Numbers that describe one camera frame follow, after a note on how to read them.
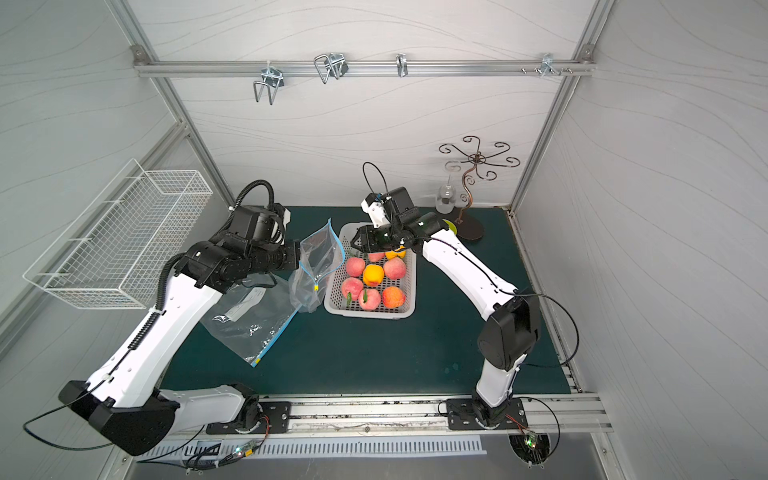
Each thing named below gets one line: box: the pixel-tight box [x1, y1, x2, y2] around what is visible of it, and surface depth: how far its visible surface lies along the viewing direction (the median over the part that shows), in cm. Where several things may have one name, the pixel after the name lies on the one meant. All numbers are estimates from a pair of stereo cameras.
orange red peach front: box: [382, 286, 406, 309], surface depth 91 cm
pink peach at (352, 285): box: [341, 276, 364, 301], surface depth 92 cm
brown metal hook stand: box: [438, 135, 521, 241], surface depth 95 cm
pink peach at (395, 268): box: [383, 257, 407, 280], surface depth 97 cm
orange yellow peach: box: [362, 264, 385, 287], surface depth 97 cm
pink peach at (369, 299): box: [358, 288, 381, 311], surface depth 90 cm
